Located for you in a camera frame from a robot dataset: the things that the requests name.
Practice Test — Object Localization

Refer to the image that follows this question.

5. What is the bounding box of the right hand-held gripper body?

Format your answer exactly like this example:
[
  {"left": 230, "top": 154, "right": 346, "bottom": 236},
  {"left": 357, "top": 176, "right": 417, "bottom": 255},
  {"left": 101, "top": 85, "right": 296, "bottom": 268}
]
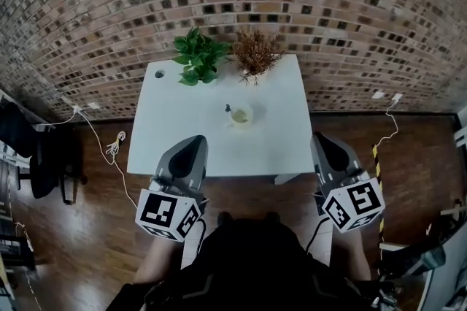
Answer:
[{"left": 313, "top": 167, "right": 387, "bottom": 234}]

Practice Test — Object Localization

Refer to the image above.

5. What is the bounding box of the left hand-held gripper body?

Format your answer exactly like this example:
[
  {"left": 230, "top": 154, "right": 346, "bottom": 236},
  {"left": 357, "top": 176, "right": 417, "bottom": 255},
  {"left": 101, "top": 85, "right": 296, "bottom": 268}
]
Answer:
[{"left": 135, "top": 174, "right": 210, "bottom": 243}]

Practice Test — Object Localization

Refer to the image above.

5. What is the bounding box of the clear glass cup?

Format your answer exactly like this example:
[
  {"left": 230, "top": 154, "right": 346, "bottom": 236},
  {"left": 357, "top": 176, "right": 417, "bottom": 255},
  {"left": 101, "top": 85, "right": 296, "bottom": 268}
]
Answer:
[{"left": 225, "top": 102, "right": 255, "bottom": 132}]

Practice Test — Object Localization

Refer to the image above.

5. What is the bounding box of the person's right forearm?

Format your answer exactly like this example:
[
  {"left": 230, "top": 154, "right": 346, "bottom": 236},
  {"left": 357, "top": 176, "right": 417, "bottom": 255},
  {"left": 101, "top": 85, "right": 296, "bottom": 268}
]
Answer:
[{"left": 329, "top": 228, "right": 372, "bottom": 282}]

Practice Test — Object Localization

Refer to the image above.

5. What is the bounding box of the person's left forearm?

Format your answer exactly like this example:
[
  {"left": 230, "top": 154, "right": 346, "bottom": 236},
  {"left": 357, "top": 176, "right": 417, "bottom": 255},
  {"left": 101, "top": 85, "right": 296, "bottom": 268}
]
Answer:
[{"left": 132, "top": 235, "right": 184, "bottom": 284}]

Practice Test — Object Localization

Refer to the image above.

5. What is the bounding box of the yellow black floor tape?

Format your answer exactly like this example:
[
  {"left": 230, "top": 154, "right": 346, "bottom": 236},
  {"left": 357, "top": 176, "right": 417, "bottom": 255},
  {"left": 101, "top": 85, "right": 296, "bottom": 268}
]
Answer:
[{"left": 371, "top": 143, "right": 386, "bottom": 242}]

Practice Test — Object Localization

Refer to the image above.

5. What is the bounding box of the person's black shoe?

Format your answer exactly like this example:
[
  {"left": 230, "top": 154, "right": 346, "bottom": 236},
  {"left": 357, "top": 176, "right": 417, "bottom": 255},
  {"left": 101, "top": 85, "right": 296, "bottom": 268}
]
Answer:
[
  {"left": 263, "top": 211, "right": 282, "bottom": 227},
  {"left": 217, "top": 211, "right": 235, "bottom": 229}
]

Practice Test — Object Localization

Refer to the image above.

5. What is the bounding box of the grey equipment stand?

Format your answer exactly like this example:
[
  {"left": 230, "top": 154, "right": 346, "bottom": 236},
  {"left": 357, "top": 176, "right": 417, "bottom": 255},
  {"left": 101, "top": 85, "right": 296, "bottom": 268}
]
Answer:
[{"left": 377, "top": 206, "right": 467, "bottom": 311}]

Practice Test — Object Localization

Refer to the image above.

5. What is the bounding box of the green potted plant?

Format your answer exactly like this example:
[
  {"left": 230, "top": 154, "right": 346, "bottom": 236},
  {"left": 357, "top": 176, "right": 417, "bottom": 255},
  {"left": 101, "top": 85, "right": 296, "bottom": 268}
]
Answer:
[{"left": 171, "top": 26, "right": 233, "bottom": 88}]

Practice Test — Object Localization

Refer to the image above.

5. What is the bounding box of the person's black clothing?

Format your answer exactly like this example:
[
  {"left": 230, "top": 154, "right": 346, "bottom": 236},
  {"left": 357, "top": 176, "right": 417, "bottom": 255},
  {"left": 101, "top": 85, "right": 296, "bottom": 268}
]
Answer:
[{"left": 105, "top": 220, "right": 377, "bottom": 311}]

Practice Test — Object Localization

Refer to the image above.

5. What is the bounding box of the brown dried potted plant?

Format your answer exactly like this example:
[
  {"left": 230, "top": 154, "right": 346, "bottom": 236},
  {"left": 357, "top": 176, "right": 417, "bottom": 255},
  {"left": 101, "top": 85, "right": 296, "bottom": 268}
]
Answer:
[{"left": 229, "top": 28, "right": 287, "bottom": 90}]

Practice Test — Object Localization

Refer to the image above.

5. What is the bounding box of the black office chair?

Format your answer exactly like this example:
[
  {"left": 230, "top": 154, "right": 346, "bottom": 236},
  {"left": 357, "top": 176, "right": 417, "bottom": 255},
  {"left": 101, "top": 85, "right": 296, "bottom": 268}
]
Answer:
[{"left": 0, "top": 101, "right": 89, "bottom": 207}]

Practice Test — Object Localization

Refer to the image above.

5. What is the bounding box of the white shelf rack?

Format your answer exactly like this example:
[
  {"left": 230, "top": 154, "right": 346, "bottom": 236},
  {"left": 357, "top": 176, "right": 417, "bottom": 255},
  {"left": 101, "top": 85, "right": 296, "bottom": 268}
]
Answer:
[{"left": 0, "top": 141, "right": 37, "bottom": 303}]

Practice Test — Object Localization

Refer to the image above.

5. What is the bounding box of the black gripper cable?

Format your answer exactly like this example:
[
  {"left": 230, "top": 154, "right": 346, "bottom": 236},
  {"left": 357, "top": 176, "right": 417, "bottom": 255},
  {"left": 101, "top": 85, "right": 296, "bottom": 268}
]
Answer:
[{"left": 304, "top": 215, "right": 330, "bottom": 256}]

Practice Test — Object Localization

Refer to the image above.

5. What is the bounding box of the coiled white cable bundle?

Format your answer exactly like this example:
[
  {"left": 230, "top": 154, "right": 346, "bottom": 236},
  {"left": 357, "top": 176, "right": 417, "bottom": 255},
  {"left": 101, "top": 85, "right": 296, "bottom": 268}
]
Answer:
[{"left": 105, "top": 131, "right": 127, "bottom": 165}]

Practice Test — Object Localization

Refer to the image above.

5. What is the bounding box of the white power cable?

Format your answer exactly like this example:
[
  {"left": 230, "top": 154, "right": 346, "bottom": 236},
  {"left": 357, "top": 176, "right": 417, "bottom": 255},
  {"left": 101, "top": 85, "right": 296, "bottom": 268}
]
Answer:
[
  {"left": 77, "top": 110, "right": 140, "bottom": 210},
  {"left": 374, "top": 99, "right": 400, "bottom": 148}
]

